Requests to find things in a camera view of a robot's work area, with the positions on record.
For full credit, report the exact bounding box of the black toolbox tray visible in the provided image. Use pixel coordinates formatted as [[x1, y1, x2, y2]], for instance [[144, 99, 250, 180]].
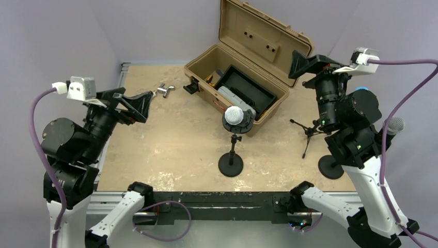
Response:
[[214, 65, 277, 120]]

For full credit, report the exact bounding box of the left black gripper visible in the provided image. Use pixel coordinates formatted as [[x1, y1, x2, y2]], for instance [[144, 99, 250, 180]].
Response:
[[82, 86, 152, 161]]

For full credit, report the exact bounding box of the silver metal tee fitting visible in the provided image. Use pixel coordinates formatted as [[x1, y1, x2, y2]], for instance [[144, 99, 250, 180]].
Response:
[[157, 83, 176, 98]]

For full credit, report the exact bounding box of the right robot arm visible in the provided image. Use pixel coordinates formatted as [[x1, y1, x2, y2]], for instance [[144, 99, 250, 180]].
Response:
[[285, 48, 419, 247]]

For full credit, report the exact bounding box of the blue microphone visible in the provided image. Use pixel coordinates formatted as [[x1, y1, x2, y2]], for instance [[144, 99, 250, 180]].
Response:
[[355, 86, 369, 91]]

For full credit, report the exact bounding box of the white microphone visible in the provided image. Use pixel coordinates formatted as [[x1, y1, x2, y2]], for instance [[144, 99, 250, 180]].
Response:
[[224, 106, 244, 126]]

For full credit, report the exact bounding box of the black round-base clip stand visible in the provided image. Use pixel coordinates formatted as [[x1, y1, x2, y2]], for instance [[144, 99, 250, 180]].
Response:
[[318, 155, 344, 180]]

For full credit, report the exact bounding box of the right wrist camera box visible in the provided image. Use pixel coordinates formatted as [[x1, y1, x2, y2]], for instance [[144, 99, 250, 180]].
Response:
[[332, 47, 380, 76]]

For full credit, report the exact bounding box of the black round-base mic stand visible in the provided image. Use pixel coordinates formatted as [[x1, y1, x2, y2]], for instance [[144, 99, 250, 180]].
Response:
[[218, 110, 255, 177]]

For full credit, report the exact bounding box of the tan plastic toolbox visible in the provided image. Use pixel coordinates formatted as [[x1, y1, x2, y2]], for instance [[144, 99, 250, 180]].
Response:
[[184, 1, 315, 137]]

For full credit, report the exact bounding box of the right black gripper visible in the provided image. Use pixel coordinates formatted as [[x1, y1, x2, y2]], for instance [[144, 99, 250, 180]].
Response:
[[288, 49, 360, 128]]

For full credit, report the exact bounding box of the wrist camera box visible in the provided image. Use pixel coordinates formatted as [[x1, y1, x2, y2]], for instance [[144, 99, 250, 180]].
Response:
[[332, 47, 380, 76], [67, 76, 97, 101]]

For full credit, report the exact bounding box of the black silver-grille microphone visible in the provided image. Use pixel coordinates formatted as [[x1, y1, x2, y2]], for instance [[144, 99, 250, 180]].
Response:
[[375, 116, 405, 149]]

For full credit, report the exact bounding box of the yellow tool in toolbox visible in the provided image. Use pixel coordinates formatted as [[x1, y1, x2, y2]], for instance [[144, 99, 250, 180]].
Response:
[[206, 69, 224, 87]]

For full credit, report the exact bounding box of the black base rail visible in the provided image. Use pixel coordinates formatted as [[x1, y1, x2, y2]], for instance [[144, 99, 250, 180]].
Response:
[[133, 192, 312, 225]]

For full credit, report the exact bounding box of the grey case in toolbox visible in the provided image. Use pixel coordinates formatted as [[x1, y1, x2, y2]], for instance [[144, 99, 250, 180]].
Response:
[[217, 86, 256, 119]]

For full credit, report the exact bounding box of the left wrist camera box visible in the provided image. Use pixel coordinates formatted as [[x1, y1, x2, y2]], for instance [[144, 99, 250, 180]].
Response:
[[67, 76, 97, 101]]

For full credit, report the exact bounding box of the black tripod shock-mount stand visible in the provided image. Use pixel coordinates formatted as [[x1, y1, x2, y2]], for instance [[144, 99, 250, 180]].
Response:
[[289, 119, 324, 159]]

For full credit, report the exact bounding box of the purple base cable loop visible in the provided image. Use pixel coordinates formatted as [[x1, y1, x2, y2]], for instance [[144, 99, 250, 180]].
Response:
[[132, 200, 192, 243]]

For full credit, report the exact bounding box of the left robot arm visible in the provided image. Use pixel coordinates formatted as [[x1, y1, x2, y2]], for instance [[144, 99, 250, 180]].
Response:
[[37, 87, 154, 247]]

